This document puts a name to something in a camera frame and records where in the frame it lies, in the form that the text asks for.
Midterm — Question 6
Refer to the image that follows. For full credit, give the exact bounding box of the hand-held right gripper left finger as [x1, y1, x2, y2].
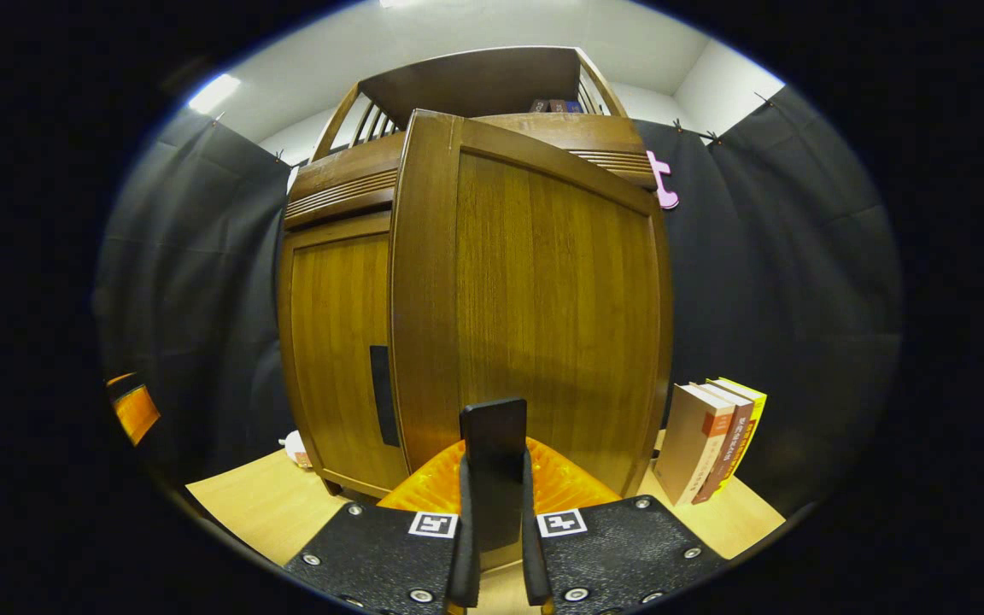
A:
[283, 438, 483, 615]

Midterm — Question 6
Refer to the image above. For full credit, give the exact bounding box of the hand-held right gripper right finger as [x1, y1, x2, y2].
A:
[522, 437, 728, 615]

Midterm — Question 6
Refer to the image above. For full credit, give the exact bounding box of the black cabinet door handle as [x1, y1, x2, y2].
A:
[369, 344, 401, 448]
[460, 398, 530, 552]

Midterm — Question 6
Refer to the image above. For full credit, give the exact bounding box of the wooden double-door shoe cabinet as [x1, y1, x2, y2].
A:
[277, 47, 675, 501]

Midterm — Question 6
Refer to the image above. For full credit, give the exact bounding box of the small white object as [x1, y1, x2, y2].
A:
[281, 430, 315, 471]

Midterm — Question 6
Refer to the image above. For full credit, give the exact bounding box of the beige book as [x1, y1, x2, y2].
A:
[653, 384, 735, 506]

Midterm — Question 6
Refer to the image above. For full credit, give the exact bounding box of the brown spine book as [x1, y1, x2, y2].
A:
[693, 381, 754, 504]

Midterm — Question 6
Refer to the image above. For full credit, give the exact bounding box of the small ceiling light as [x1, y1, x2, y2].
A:
[188, 73, 242, 115]

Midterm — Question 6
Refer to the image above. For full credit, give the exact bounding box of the black backdrop cloth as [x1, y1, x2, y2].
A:
[92, 85, 904, 513]

